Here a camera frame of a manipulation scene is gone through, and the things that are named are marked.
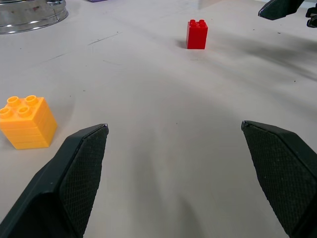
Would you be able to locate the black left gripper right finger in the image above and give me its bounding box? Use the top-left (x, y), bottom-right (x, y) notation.
top-left (241, 120), bottom-right (317, 238)

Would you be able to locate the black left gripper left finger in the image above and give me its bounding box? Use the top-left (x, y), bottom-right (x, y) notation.
top-left (0, 123), bottom-right (109, 238)

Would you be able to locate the red toy brick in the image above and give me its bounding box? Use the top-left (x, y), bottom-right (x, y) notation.
top-left (186, 19), bottom-right (209, 50)

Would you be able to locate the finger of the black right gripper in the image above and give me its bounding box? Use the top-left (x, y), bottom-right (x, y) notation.
top-left (258, 0), bottom-right (308, 21)

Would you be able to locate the yellow toy brick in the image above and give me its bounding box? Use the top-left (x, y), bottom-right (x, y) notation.
top-left (0, 95), bottom-right (58, 150)

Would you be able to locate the silver metal round container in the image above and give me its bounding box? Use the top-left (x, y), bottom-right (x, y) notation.
top-left (0, 0), bottom-right (69, 35)

